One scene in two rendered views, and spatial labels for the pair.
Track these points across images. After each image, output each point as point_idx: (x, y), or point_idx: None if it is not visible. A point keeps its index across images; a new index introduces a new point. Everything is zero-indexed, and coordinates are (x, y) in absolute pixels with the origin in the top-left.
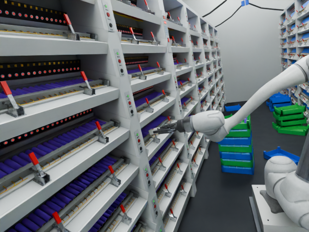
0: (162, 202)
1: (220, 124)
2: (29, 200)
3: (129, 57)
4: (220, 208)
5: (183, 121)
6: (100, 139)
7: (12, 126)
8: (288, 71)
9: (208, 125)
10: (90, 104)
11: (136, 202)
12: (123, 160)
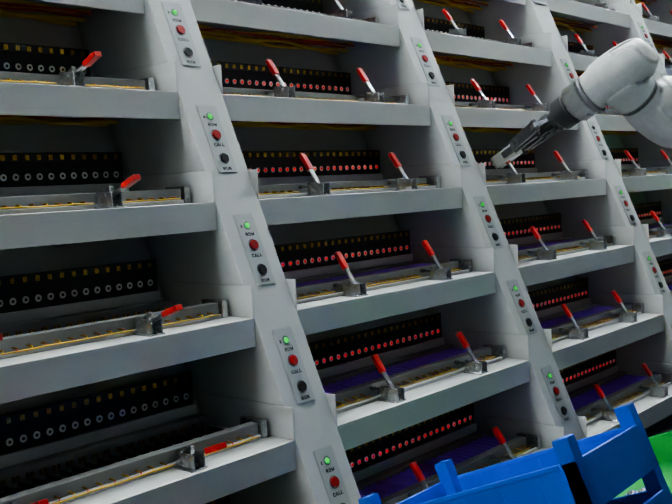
0: (557, 343)
1: (640, 62)
2: (273, 99)
3: (428, 17)
4: None
5: (561, 93)
6: (368, 98)
7: (250, 11)
8: None
9: (613, 72)
10: (345, 32)
11: (467, 273)
12: (423, 179)
